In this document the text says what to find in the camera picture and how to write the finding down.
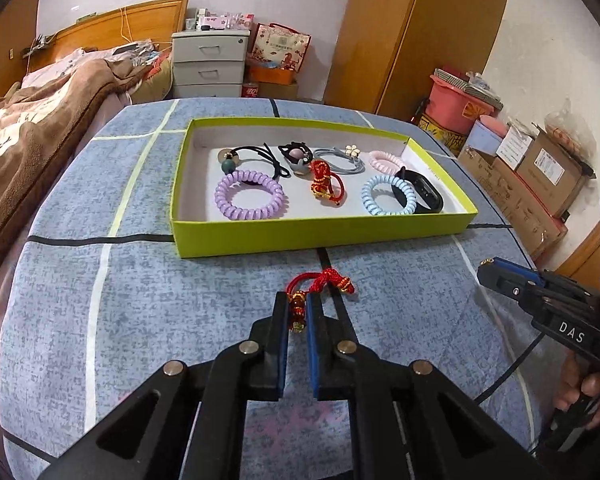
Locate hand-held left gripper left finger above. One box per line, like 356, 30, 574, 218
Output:
39, 291, 292, 480

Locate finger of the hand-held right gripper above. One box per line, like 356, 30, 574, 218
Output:
492, 257, 546, 283
477, 260, 551, 321

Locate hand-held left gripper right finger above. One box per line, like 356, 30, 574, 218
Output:
306, 292, 551, 480

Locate red knotted cord bracelet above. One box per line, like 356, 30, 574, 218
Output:
285, 269, 359, 333
309, 159, 346, 207

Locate black smart band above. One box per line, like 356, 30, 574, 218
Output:
390, 165, 444, 215

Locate green shallow cardboard box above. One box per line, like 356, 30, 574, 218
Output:
169, 117, 479, 259

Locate blue coil hair tie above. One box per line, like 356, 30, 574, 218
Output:
361, 175, 418, 217

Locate purple coil hair tie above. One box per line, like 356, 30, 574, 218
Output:
215, 170, 284, 222

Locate pink coil hair tie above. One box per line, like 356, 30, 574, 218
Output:
369, 150, 406, 173

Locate black hair tie green bead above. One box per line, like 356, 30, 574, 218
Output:
217, 142, 292, 179

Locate black cat hair tie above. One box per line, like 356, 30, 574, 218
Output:
278, 141, 312, 175

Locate grey hair tie white flower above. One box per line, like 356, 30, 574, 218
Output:
314, 144, 368, 176

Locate large flat cardboard box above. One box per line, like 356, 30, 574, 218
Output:
457, 147, 568, 261

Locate brown cardboard box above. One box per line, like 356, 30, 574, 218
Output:
516, 130, 596, 218

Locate white labelled box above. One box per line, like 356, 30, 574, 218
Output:
495, 122, 541, 171

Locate lilac box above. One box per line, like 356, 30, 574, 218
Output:
464, 119, 506, 156

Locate yellow bucket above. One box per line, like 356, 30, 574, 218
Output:
417, 112, 468, 156

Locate blue plaid bed sheet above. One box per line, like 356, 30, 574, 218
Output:
0, 97, 546, 480

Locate pink plastic basin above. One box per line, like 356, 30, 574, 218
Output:
427, 74, 496, 133

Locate grey striped box lid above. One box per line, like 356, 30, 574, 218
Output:
432, 66, 503, 111

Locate tall wooden wardrobe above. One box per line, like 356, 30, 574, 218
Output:
325, 0, 515, 121

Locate small cardboard box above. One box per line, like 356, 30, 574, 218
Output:
260, 80, 299, 101

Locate orange flat box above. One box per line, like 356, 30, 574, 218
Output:
250, 66, 297, 86

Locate grey drawer cabinet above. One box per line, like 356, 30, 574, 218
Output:
172, 27, 252, 100

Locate red patterned gift bag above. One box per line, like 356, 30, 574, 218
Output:
250, 22, 312, 73

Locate brown blanket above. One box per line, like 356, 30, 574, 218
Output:
0, 57, 146, 281

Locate clutter on drawer cabinet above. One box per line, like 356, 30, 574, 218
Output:
185, 7, 256, 32

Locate wooden headboard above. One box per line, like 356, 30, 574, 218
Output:
22, 0, 190, 73

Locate black power strip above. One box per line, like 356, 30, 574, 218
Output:
22, 34, 56, 56

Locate orange wooden wardrobe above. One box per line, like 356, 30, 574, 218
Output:
0, 0, 46, 126

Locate black cable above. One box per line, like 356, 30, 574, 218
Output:
472, 332, 548, 461

